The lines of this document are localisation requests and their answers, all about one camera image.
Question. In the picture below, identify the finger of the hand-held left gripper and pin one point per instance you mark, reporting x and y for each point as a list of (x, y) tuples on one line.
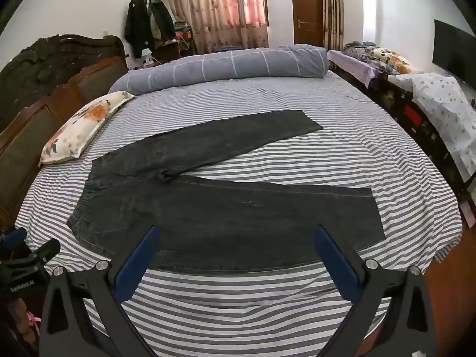
[(42, 253), (15, 237)]

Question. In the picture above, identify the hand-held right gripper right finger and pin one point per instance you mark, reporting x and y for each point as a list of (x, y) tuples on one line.
[(334, 264)]

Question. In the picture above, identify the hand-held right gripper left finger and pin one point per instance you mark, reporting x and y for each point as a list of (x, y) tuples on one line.
[(137, 264)]

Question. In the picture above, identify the dark grey pants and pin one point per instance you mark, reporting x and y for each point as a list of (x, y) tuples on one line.
[(223, 212)]

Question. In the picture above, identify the grey white striped bed sheet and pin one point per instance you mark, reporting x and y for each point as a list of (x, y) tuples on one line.
[(334, 148)]

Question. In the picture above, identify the floral pillow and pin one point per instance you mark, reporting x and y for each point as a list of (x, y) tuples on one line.
[(81, 122)]

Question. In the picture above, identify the carved wooden headboard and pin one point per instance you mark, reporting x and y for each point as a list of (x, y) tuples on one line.
[(37, 81)]

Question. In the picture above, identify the white dotted cloth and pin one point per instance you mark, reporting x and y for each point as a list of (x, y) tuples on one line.
[(442, 104)]

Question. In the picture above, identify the purple cloth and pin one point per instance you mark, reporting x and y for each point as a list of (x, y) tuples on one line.
[(353, 63)]

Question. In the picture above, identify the floral blanket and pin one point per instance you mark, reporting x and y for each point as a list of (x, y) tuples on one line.
[(394, 61)]

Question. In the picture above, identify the rolled grey checked duvet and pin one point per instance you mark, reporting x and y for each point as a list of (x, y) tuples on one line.
[(241, 63)]

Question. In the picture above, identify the black coat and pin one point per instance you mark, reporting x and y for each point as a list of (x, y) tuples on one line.
[(135, 26)]

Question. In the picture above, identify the black television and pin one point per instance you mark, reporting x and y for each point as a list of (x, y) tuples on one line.
[(453, 55)]

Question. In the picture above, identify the green grey coat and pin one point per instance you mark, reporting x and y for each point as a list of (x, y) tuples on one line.
[(161, 22)]

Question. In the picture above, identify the brown wooden door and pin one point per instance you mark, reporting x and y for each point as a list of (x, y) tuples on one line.
[(305, 11)]

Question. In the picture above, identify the narrow brown patterned curtain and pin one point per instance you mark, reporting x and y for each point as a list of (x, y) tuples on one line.
[(332, 7)]

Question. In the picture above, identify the pink patterned curtain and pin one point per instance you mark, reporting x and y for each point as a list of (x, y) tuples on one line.
[(215, 7)]

